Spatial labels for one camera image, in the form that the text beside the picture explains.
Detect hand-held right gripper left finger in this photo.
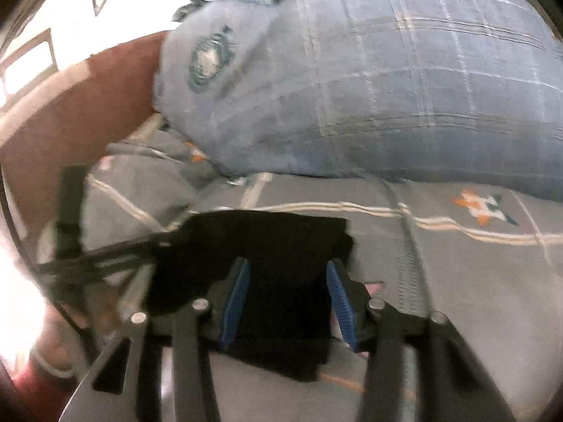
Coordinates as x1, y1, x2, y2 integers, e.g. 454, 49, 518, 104
62, 256, 251, 422

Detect reddish brown wooden headboard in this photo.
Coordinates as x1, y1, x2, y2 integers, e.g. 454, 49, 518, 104
0, 31, 173, 251

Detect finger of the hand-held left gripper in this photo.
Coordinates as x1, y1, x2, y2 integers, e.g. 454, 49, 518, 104
37, 228, 191, 279

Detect blue plaid pillow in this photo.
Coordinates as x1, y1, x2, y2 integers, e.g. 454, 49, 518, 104
152, 0, 563, 203

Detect grey plaid bed quilt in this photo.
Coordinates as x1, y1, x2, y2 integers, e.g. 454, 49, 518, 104
35, 114, 563, 422

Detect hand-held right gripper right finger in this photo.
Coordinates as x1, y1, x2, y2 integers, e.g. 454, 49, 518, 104
326, 258, 517, 422

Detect black pants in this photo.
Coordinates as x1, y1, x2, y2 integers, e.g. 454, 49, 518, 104
147, 210, 355, 383

